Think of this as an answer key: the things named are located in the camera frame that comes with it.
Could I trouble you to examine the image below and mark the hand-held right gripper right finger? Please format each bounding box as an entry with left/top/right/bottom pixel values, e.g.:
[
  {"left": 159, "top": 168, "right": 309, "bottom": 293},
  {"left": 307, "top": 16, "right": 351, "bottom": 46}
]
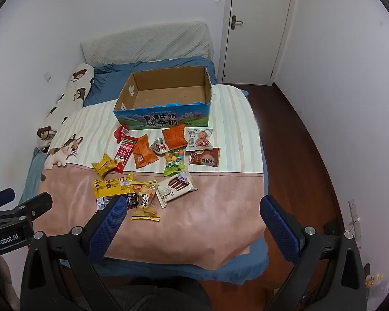
[{"left": 259, "top": 195, "right": 367, "bottom": 311}]

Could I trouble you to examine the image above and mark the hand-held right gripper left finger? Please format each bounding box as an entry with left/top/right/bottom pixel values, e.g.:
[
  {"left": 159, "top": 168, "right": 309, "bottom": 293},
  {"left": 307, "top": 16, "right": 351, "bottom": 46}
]
[{"left": 20, "top": 195, "right": 128, "bottom": 311}]

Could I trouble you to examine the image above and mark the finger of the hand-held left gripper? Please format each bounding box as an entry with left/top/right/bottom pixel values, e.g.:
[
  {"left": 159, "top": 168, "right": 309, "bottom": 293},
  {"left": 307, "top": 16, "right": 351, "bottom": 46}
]
[
  {"left": 0, "top": 192, "right": 53, "bottom": 225},
  {"left": 0, "top": 188, "right": 16, "bottom": 213}
]

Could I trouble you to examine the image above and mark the yellow and black snack packet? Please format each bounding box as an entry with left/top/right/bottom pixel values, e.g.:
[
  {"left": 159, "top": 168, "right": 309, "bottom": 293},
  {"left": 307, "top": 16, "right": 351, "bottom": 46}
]
[{"left": 93, "top": 172, "right": 140, "bottom": 212}]

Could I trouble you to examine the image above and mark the clear packet of yellow snacks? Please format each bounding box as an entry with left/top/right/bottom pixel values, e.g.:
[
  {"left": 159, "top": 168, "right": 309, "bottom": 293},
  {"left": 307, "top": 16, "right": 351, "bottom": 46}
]
[{"left": 131, "top": 181, "right": 161, "bottom": 222}]

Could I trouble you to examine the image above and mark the long red snack packet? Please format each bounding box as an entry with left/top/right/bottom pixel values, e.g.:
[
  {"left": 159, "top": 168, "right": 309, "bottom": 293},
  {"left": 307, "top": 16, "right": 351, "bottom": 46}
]
[{"left": 114, "top": 136, "right": 138, "bottom": 173}]

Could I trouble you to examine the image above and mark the white chocolate wafer packet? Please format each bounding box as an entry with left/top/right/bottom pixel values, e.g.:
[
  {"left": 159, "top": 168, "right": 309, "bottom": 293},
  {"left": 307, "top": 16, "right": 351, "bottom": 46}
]
[{"left": 156, "top": 172, "right": 198, "bottom": 208}]

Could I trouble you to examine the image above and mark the orange snack packet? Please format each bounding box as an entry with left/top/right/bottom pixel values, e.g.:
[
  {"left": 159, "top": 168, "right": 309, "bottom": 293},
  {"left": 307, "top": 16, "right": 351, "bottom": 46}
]
[
  {"left": 161, "top": 124, "right": 189, "bottom": 151},
  {"left": 132, "top": 134, "right": 159, "bottom": 169}
]

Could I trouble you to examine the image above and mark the green candy packet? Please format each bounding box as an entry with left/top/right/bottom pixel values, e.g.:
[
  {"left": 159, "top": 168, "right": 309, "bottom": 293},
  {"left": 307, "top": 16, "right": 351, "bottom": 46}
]
[{"left": 163, "top": 149, "right": 186, "bottom": 177}]

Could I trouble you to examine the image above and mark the brown snack packet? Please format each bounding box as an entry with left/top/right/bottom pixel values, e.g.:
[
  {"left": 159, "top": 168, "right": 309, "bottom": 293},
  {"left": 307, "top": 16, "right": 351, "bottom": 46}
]
[{"left": 189, "top": 147, "right": 221, "bottom": 168}]

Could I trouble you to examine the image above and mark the printed cardboard box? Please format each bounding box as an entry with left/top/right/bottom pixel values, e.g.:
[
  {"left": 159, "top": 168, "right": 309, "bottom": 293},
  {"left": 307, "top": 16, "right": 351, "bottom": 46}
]
[{"left": 113, "top": 66, "right": 213, "bottom": 131}]

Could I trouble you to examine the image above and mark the person's left forearm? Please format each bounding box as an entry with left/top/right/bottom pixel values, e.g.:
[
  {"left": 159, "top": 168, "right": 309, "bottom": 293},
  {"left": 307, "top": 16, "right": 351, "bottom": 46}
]
[{"left": 0, "top": 256, "right": 22, "bottom": 311}]

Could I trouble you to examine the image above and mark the small yellow snack packet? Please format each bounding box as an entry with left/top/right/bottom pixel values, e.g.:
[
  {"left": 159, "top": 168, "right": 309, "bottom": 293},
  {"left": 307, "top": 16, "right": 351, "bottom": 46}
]
[{"left": 91, "top": 153, "right": 118, "bottom": 179}]

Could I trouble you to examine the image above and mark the striped pink cat print blanket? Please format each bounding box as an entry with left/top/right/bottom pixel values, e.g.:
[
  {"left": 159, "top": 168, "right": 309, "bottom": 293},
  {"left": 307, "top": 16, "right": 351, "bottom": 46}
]
[{"left": 40, "top": 84, "right": 265, "bottom": 271}]

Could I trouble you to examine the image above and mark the small white red snack packet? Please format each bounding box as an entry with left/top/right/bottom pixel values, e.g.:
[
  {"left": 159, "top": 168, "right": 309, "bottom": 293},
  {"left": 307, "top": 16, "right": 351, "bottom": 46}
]
[{"left": 150, "top": 137, "right": 169, "bottom": 155}]

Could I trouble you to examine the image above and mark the white dog print snack packet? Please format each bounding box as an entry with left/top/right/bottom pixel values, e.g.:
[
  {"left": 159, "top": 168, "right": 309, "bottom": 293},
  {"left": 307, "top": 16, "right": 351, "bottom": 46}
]
[{"left": 185, "top": 128, "right": 213, "bottom": 152}]

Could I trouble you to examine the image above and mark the long bear print pillow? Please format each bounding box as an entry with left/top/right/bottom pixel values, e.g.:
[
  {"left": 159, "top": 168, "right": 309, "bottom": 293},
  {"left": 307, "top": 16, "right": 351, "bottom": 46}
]
[{"left": 37, "top": 62, "right": 95, "bottom": 153}]

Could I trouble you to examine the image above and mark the blue bed sheet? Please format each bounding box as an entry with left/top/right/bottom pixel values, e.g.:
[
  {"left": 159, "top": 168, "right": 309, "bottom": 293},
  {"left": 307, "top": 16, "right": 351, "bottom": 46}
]
[{"left": 19, "top": 56, "right": 270, "bottom": 282}]

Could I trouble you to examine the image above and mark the light quilted pillow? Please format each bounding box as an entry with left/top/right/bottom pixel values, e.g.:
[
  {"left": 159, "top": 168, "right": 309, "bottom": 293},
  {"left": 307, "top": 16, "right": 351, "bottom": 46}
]
[{"left": 80, "top": 21, "right": 214, "bottom": 69}]

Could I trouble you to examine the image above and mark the white door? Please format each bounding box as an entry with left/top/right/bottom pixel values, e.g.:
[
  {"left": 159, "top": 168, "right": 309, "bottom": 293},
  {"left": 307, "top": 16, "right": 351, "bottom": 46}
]
[{"left": 221, "top": 0, "right": 299, "bottom": 85}]

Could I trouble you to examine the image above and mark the white wall socket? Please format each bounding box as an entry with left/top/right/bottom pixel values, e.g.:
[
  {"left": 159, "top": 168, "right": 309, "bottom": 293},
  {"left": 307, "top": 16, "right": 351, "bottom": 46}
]
[{"left": 348, "top": 199, "right": 363, "bottom": 238}]

